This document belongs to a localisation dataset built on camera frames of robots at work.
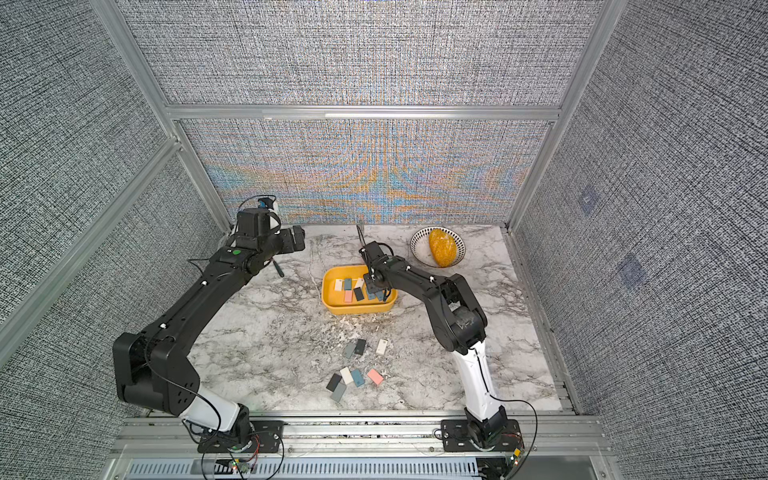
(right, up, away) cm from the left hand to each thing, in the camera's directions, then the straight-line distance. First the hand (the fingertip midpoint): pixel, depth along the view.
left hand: (294, 228), depth 84 cm
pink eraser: (+13, -21, +15) cm, 29 cm away
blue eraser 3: (+18, -41, -2) cm, 45 cm away
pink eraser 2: (+23, -42, -1) cm, 48 cm away
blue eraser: (+13, -18, +19) cm, 29 cm away
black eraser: (+18, -34, +5) cm, 39 cm away
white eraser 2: (+17, -17, +18) cm, 30 cm away
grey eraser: (+15, -35, +4) cm, 39 cm away
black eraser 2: (+12, -42, -3) cm, 44 cm away
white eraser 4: (+15, -41, -1) cm, 44 cm away
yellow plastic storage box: (+12, -20, +16) cm, 28 cm away
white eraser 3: (+25, -34, +4) cm, 42 cm away
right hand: (+23, -13, +16) cm, 31 cm away
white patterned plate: (+39, -6, +26) cm, 48 cm away
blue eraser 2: (+21, -21, +13) cm, 33 cm away
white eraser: (+10, -18, +16) cm, 26 cm away
